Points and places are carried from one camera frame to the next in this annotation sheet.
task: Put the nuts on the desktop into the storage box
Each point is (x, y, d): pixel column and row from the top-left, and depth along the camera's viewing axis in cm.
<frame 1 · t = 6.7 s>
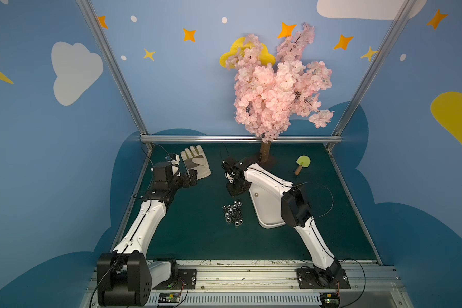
left hand: (187, 170, 84), fingers open
right hand: (237, 191, 96), fingers open
white canvas work glove: (194, 159, 117), on the table
green toy paddle: (303, 161, 118), on the table
white storage box: (263, 208, 95), point 2 cm above the table
pile of steel nuts: (233, 213, 94), on the table

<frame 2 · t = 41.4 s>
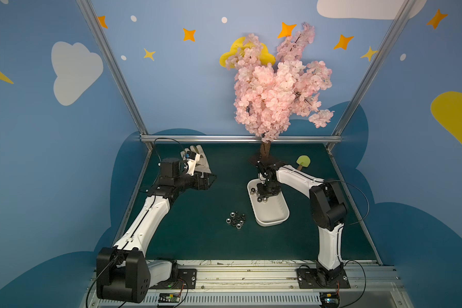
left hand: (208, 172, 81), fingers open
right hand: (266, 192, 97), fingers open
pile of steel nuts: (236, 220, 90), point 2 cm above the table
the other named things where they were.

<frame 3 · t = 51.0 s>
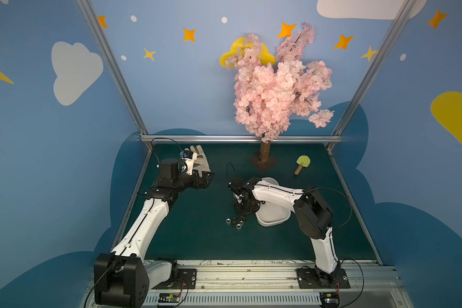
left hand: (205, 170, 81), fingers open
right hand: (245, 213, 92), fingers open
the named things where they were.

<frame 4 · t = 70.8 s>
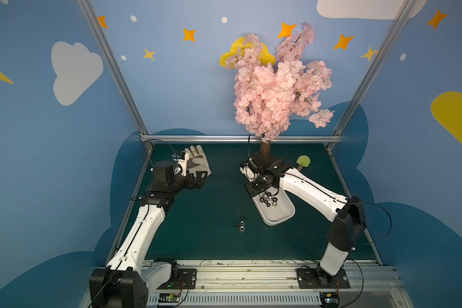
left hand: (197, 169, 79), fingers open
right hand: (252, 187, 84), fingers closed
pile of steel nuts: (241, 225, 90), on the table
the other named things where they were.

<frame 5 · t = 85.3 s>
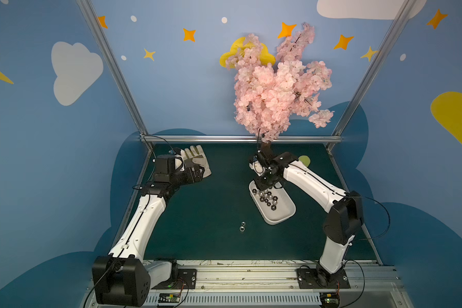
left hand: (194, 168, 81), fingers open
right hand: (262, 183, 87), fingers closed
